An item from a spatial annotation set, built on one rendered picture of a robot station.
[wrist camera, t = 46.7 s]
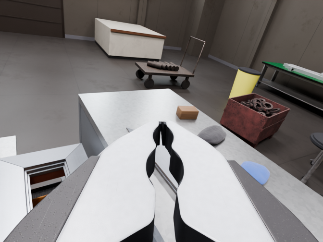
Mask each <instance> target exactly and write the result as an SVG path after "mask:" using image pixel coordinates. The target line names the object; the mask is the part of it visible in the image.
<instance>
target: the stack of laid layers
mask: <svg viewBox="0 0 323 242"><path fill-rule="evenodd" d="M62 169H63V170H64V174H65V177H66V178H67V177H68V176H69V175H70V172H69V169H68V165H67V162H66V159H62V160H57V161H53V162H49V163H44V164H40V165H35V166H31V167H27V168H24V177H25V195H26V208H27V213H29V212H30V211H31V210H32V209H33V204H32V194H31V185H30V178H31V177H35V176H38V175H42V174H46V173H50V172H54V171H58V170H62Z"/></svg>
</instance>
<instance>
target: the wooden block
mask: <svg viewBox="0 0 323 242"><path fill-rule="evenodd" d="M198 113H199V111H198V110H197V109H196V108H195V107H194V106H178V107H177V110H176V115H177V116H178V118H179V119H188V120H196V119H197V117H198Z"/></svg>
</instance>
